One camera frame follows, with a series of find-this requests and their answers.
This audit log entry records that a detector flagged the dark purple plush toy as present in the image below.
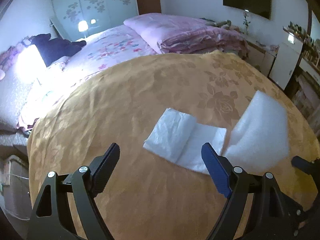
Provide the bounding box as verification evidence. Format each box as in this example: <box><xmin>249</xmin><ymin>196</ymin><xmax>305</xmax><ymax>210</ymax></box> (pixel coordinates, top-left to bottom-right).
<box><xmin>31</xmin><ymin>34</ymin><xmax>87</xmax><ymax>67</ymax></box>

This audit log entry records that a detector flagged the floral sliding wardrobe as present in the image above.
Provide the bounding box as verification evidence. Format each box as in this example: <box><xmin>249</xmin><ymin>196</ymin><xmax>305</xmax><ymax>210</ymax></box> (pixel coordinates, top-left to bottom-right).
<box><xmin>50</xmin><ymin>0</ymin><xmax>138</xmax><ymax>41</ymax></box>

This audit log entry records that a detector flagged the white tissue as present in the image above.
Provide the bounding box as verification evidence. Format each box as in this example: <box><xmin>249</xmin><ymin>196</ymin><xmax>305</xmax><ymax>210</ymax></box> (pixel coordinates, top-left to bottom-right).
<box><xmin>143</xmin><ymin>108</ymin><xmax>227</xmax><ymax>174</ymax></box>

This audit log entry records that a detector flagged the grey patterned pillow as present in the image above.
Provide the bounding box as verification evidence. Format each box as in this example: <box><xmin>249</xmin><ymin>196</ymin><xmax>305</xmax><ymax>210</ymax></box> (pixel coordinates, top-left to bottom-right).
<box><xmin>1</xmin><ymin>73</ymin><xmax>33</xmax><ymax>132</ymax></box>

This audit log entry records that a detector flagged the pink plush toys pile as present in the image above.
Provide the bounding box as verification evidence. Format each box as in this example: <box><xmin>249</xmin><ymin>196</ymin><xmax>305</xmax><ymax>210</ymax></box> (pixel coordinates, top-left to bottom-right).
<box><xmin>0</xmin><ymin>36</ymin><xmax>33</xmax><ymax>81</ymax></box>

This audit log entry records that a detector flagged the artificial rose stem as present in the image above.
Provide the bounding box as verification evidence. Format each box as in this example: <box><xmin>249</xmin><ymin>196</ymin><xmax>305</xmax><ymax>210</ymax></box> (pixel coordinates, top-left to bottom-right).
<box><xmin>243</xmin><ymin>10</ymin><xmax>251</xmax><ymax>35</ymax></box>

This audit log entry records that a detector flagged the folded pink quilt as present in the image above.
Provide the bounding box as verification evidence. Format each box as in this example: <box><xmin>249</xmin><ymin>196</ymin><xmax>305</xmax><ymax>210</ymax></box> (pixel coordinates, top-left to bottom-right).
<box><xmin>124</xmin><ymin>13</ymin><xmax>249</xmax><ymax>56</ymax></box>

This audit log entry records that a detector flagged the golden floral bedspread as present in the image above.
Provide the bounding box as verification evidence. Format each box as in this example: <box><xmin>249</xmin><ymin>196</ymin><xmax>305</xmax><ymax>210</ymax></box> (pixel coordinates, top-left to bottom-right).
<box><xmin>27</xmin><ymin>51</ymin><xmax>319</xmax><ymax>239</ymax></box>

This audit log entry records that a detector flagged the glowing white table lamp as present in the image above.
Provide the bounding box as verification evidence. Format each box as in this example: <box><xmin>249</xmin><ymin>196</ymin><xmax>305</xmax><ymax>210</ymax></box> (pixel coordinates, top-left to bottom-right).
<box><xmin>15</xmin><ymin>44</ymin><xmax>47</xmax><ymax>80</ymax></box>

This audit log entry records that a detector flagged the white foam block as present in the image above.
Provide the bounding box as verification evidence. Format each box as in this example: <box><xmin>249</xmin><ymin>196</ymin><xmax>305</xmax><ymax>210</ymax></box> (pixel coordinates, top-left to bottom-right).
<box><xmin>223</xmin><ymin>91</ymin><xmax>289</xmax><ymax>174</ymax></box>

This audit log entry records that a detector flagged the grey upholstered bed frame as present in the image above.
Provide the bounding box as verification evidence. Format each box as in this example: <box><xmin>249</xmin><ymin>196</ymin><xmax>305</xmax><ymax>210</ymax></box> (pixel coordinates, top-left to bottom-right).
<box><xmin>1</xmin><ymin>131</ymin><xmax>28</xmax><ymax>161</ymax></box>

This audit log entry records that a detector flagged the white side cabinet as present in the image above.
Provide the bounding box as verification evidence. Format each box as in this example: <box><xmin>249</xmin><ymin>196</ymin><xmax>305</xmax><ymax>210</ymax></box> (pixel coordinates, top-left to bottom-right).
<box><xmin>269</xmin><ymin>40</ymin><xmax>303</xmax><ymax>90</ymax></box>

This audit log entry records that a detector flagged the floral pink bed sheet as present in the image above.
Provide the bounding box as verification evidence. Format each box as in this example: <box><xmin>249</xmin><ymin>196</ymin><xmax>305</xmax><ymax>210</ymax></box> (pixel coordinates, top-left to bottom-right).
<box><xmin>17</xmin><ymin>25</ymin><xmax>156</xmax><ymax>131</ymax></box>

